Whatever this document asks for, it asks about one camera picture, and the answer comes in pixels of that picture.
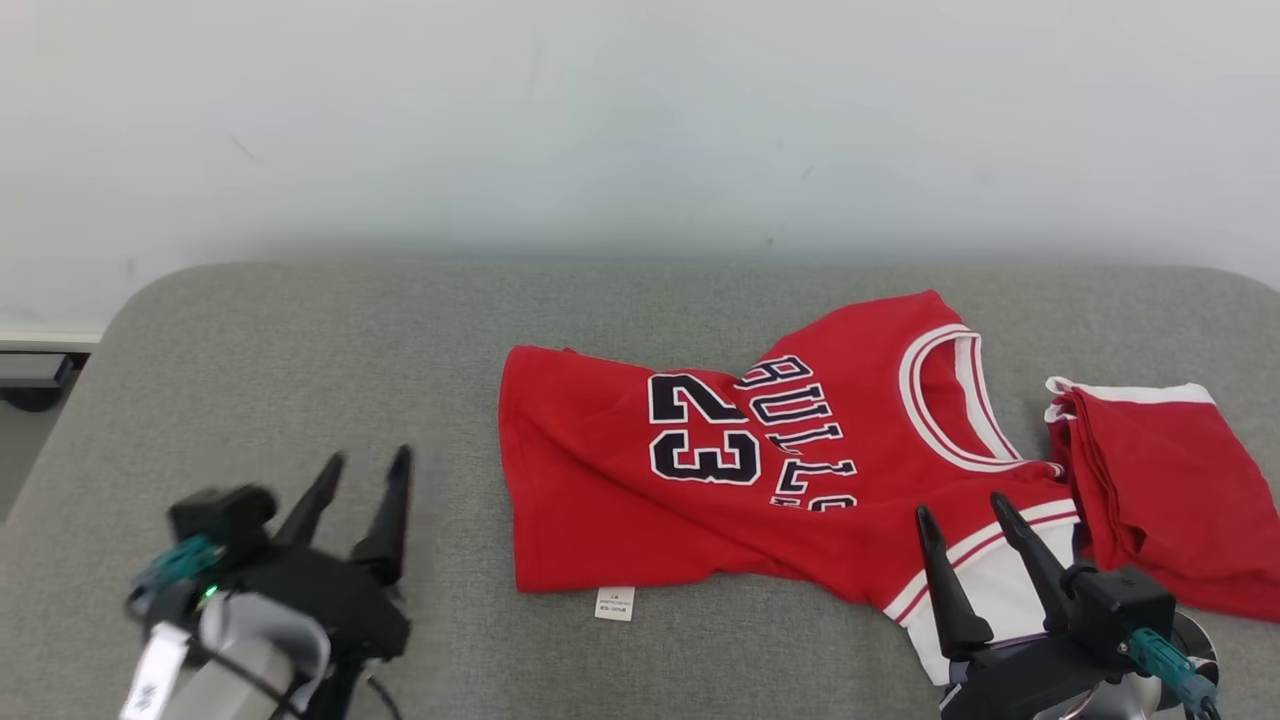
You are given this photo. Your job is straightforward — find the red Bulls basketball jersey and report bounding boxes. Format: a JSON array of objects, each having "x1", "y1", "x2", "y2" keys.
[{"x1": 498, "y1": 290, "x2": 1093, "y2": 689}]

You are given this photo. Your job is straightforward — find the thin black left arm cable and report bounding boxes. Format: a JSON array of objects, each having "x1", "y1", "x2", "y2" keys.
[{"x1": 355, "y1": 668, "x2": 404, "y2": 720}]

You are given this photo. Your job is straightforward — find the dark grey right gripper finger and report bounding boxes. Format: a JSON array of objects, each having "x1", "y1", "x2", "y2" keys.
[
  {"x1": 914, "y1": 504, "x2": 995, "y2": 662},
  {"x1": 990, "y1": 491, "x2": 1077, "y2": 632}
]

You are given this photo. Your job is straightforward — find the teal left camera cable plug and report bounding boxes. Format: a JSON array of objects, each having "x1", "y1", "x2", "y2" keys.
[{"x1": 127, "y1": 534, "x2": 227, "y2": 607}]

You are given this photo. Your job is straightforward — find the teal right camera cable plug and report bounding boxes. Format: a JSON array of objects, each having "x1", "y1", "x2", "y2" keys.
[{"x1": 1129, "y1": 627, "x2": 1222, "y2": 717}]

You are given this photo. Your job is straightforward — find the teal camera cable plug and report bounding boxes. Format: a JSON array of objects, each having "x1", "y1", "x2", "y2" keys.
[
  {"x1": 1129, "y1": 627, "x2": 1222, "y2": 717},
  {"x1": 127, "y1": 534, "x2": 227, "y2": 607}
]

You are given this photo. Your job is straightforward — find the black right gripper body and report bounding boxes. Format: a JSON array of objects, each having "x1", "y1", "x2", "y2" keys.
[{"x1": 939, "y1": 634, "x2": 1133, "y2": 720}]

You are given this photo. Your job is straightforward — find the red Bulls basketball shorts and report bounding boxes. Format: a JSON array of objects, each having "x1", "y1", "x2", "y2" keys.
[{"x1": 1044, "y1": 376, "x2": 1280, "y2": 624}]

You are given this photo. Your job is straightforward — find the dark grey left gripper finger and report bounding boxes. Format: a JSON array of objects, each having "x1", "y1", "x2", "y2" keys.
[
  {"x1": 271, "y1": 452, "x2": 347, "y2": 550},
  {"x1": 350, "y1": 445, "x2": 414, "y2": 587}
]

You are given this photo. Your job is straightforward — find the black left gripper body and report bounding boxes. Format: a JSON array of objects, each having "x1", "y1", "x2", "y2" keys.
[{"x1": 198, "y1": 539, "x2": 413, "y2": 663}]

